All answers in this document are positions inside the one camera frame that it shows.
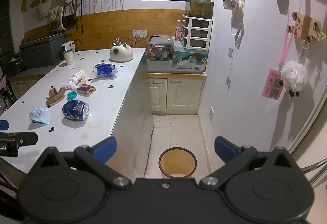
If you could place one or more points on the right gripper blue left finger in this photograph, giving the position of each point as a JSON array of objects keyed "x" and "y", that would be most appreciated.
[{"x": 93, "y": 160}]

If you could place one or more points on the white fluffy sheep plush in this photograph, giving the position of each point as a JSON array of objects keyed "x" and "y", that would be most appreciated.
[{"x": 293, "y": 77}]

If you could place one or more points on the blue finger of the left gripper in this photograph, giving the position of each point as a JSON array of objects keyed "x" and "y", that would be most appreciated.
[
  {"x": 4, "y": 125},
  {"x": 20, "y": 139}
]

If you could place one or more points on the hanging tote bag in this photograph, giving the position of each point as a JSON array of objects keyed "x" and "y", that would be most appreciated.
[{"x": 56, "y": 16}]

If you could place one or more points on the white small appliance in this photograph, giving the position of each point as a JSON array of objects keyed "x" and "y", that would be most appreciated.
[{"x": 69, "y": 45}]

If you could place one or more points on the wooden wall hook rack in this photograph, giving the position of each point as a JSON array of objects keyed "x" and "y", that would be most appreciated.
[{"x": 306, "y": 28}]

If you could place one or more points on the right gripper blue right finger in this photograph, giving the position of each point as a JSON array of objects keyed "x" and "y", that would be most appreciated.
[{"x": 236, "y": 159}]

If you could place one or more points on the cream floor cabinet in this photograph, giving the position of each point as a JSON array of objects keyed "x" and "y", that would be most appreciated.
[{"x": 176, "y": 93}]

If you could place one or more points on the clear plastic storage box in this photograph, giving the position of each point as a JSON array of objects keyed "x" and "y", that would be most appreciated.
[{"x": 160, "y": 48}]

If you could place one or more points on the low white wall socket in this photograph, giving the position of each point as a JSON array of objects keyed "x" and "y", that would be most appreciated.
[{"x": 211, "y": 114}]

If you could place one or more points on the teal bottle cap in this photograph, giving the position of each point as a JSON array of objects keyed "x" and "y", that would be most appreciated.
[{"x": 72, "y": 95}]

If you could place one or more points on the glass fish tank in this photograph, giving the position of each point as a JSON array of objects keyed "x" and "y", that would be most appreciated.
[{"x": 199, "y": 8}]

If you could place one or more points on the dark grey storage box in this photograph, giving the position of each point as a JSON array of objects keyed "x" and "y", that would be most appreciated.
[{"x": 43, "y": 52}]

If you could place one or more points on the red cigarette pack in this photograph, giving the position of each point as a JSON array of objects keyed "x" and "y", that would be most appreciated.
[{"x": 86, "y": 89}]

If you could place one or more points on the pink-label plastic bottle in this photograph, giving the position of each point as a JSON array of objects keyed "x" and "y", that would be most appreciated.
[{"x": 178, "y": 31}]

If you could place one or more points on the white tissue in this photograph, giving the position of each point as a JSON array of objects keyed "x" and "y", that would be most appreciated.
[{"x": 76, "y": 80}]

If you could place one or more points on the round brown-rim trash bin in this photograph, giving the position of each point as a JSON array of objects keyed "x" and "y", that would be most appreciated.
[{"x": 177, "y": 163}]

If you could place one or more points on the crushed blue soda can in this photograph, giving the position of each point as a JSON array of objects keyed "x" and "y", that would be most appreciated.
[{"x": 75, "y": 110}]

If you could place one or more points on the blue snack bag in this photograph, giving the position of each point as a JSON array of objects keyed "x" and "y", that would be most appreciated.
[{"x": 105, "y": 71}]

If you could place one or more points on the beige paper cup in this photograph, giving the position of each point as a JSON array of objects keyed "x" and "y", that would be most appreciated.
[{"x": 68, "y": 56}]

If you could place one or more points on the pink QR code card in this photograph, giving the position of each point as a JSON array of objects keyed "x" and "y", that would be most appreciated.
[{"x": 272, "y": 88}]

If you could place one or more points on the white drawer organizer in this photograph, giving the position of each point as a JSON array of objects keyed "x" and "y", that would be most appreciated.
[{"x": 196, "y": 33}]

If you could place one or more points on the white table with hearts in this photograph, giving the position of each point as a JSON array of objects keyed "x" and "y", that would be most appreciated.
[{"x": 120, "y": 108}]

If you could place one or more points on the white cat-shaped ceramic dish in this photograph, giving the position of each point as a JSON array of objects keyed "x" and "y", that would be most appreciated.
[{"x": 120, "y": 52}]

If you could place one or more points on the light blue plastic wrapper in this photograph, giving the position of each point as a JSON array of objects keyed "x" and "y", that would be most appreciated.
[{"x": 39, "y": 115}]

